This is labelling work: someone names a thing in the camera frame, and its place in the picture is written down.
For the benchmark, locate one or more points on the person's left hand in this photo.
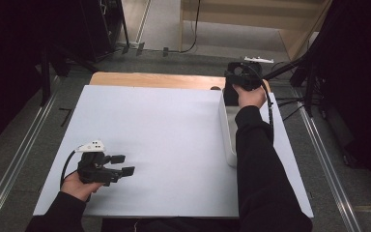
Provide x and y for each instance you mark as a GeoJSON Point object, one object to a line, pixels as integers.
{"type": "Point", "coordinates": [77, 188]}

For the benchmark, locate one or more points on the metal floor rail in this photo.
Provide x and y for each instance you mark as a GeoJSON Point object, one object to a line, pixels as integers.
{"type": "Point", "coordinates": [328, 167]}
{"type": "Point", "coordinates": [16, 161]}

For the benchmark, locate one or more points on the white board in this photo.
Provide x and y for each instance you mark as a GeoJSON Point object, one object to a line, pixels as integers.
{"type": "Point", "coordinates": [157, 145]}

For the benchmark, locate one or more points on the black metal stand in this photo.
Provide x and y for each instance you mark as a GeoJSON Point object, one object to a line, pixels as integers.
{"type": "Point", "coordinates": [46, 74]}
{"type": "Point", "coordinates": [309, 87]}

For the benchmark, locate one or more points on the dark curtain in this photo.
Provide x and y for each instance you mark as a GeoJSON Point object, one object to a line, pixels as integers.
{"type": "Point", "coordinates": [360, 80]}
{"type": "Point", "coordinates": [6, 64]}

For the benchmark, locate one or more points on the wooden table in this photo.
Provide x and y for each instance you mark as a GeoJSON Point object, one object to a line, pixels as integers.
{"type": "Point", "coordinates": [157, 80]}

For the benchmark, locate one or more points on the person's right hand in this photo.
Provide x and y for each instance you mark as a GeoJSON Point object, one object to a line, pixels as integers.
{"type": "Point", "coordinates": [251, 96]}

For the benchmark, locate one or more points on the wooden shelf unit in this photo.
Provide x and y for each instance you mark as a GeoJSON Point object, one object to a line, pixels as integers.
{"type": "Point", "coordinates": [238, 14]}

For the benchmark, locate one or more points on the white plastic bin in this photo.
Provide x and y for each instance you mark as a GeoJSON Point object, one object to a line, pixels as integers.
{"type": "Point", "coordinates": [227, 138]}

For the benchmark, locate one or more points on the black cabinet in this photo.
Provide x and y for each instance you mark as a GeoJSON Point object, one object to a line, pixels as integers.
{"type": "Point", "coordinates": [99, 29]}

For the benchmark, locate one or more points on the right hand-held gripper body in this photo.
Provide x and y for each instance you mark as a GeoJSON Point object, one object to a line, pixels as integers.
{"type": "Point", "coordinates": [248, 75]}

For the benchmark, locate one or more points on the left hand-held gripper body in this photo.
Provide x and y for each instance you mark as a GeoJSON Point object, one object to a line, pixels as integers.
{"type": "Point", "coordinates": [93, 169]}

